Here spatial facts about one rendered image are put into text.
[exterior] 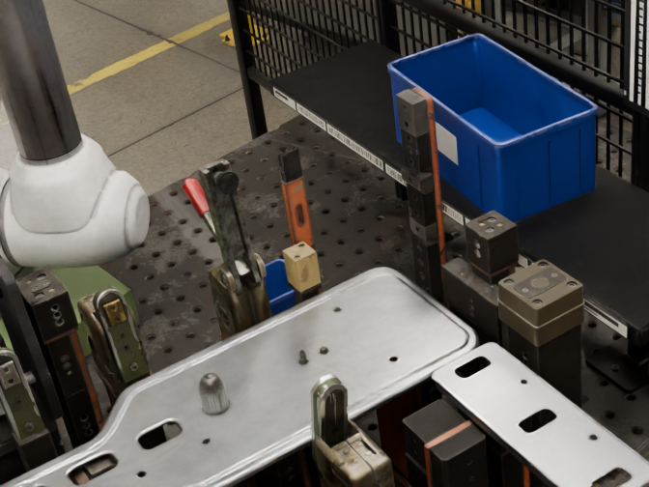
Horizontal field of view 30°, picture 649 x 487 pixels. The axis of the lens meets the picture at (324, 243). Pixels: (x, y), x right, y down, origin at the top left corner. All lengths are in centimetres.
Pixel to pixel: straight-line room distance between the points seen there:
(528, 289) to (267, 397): 35
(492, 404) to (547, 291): 16
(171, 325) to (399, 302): 65
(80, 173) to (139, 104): 250
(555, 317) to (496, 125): 48
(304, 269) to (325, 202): 78
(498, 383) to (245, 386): 31
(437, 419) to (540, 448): 14
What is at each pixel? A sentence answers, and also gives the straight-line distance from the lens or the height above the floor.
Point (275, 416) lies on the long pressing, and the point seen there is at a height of 100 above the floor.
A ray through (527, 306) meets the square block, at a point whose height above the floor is 105.
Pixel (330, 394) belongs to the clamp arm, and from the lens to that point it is 131.
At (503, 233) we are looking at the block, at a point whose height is 108.
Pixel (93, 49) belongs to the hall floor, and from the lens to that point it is 492.
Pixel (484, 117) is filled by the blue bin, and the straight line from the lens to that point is 192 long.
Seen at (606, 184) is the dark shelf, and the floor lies 103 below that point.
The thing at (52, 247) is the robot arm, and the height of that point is 93.
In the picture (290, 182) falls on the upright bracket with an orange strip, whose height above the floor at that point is 115.
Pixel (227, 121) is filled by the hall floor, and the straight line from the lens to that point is 419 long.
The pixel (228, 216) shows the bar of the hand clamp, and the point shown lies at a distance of 155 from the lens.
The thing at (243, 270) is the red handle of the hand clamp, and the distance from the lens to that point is 158.
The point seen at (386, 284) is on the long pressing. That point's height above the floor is 100.
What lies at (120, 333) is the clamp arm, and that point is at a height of 105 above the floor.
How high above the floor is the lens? 198
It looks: 35 degrees down
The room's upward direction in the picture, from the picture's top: 9 degrees counter-clockwise
